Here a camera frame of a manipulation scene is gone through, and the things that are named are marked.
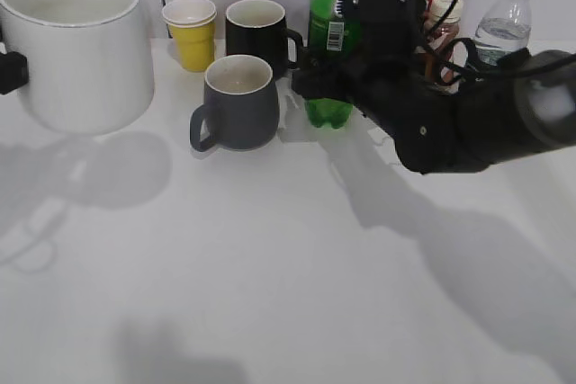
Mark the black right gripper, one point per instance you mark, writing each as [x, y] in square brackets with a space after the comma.
[413, 113]

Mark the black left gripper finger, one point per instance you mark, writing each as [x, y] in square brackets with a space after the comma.
[14, 72]

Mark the large white ceramic mug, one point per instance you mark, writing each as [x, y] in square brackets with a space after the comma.
[89, 61]

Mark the green plastic soda bottle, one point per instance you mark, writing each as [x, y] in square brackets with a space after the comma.
[328, 33]

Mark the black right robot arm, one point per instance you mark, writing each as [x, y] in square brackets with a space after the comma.
[498, 121]

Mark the yellow paper cup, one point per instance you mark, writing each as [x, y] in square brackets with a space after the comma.
[191, 24]

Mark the black ceramic mug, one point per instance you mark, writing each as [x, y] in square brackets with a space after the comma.
[259, 28]

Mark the grey ceramic mug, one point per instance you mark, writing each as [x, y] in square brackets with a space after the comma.
[240, 109]

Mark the clear water bottle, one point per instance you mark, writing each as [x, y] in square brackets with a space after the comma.
[505, 28]

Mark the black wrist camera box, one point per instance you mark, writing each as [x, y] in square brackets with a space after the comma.
[385, 25]

